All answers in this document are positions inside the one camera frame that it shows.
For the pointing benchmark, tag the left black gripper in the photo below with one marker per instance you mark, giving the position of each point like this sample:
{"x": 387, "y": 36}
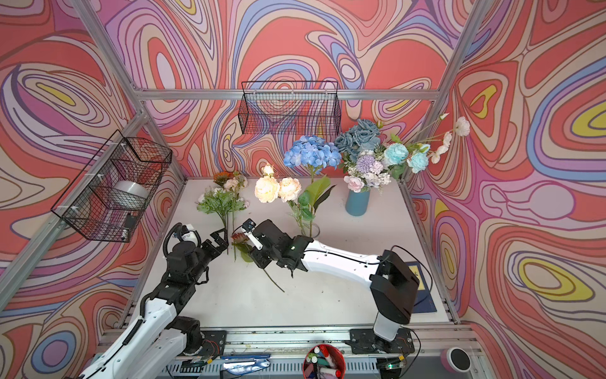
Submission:
{"x": 211, "y": 245}

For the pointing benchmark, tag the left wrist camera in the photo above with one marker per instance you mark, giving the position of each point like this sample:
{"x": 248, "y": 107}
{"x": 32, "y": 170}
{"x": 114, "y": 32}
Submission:
{"x": 187, "y": 232}

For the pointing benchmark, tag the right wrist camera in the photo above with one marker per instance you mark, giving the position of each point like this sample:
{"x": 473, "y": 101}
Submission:
{"x": 248, "y": 227}

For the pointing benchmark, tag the blue hydrangea bunch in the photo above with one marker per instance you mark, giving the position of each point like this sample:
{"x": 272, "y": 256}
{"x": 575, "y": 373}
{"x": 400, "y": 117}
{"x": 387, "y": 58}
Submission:
{"x": 366, "y": 156}

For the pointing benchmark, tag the teal ceramic vase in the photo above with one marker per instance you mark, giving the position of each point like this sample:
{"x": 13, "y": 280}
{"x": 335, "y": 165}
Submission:
{"x": 357, "y": 203}

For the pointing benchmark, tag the cream peach rose stem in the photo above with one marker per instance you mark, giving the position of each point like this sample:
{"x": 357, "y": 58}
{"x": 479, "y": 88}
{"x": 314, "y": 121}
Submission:
{"x": 236, "y": 183}

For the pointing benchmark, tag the green white filler bunch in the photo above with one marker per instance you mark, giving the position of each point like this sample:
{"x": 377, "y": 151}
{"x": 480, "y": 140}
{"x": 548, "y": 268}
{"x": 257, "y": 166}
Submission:
{"x": 222, "y": 203}

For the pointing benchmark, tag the red pen cup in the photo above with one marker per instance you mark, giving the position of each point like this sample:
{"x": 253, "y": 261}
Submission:
{"x": 324, "y": 361}

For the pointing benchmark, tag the orange flower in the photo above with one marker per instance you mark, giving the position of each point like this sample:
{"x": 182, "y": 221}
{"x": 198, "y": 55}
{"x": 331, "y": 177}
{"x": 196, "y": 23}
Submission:
{"x": 222, "y": 177}

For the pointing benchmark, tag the wire basket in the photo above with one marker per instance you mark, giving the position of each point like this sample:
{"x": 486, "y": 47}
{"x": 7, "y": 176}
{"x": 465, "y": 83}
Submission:
{"x": 290, "y": 108}
{"x": 90, "y": 212}

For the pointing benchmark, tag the silver tape roll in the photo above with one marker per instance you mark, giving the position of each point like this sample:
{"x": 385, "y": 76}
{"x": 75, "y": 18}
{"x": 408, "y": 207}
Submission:
{"x": 128, "y": 195}

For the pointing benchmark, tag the red flower stem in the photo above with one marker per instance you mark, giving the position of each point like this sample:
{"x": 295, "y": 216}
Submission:
{"x": 242, "y": 246}

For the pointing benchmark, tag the peach carnation stem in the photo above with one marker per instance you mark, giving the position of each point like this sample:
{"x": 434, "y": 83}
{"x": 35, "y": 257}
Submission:
{"x": 289, "y": 190}

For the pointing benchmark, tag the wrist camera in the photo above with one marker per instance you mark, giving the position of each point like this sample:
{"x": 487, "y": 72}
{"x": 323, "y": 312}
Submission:
{"x": 248, "y": 227}
{"x": 187, "y": 232}

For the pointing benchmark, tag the blue hydrangea stem with leaves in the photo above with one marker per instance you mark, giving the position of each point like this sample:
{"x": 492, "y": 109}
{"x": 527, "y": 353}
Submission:
{"x": 314, "y": 154}

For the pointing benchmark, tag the left wire basket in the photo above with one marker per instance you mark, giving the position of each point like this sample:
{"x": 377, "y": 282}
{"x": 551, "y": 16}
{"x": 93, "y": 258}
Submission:
{"x": 90, "y": 212}

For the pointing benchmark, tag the pink rose stem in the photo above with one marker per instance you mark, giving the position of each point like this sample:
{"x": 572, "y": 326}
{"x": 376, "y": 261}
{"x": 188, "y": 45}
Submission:
{"x": 354, "y": 183}

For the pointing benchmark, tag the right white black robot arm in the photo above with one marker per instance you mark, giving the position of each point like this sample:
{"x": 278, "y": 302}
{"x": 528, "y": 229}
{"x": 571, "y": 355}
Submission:
{"x": 392, "y": 283}

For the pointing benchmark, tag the clear glass vase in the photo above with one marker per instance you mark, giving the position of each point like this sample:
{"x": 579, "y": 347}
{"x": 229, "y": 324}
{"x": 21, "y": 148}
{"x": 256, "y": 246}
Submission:
{"x": 311, "y": 230}

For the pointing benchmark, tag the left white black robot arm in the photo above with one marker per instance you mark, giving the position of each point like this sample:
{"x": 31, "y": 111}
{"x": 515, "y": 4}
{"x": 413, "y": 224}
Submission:
{"x": 160, "y": 333}

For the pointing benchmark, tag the back wire basket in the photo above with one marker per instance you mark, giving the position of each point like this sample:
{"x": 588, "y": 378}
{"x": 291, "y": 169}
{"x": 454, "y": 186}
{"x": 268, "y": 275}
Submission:
{"x": 290, "y": 108}

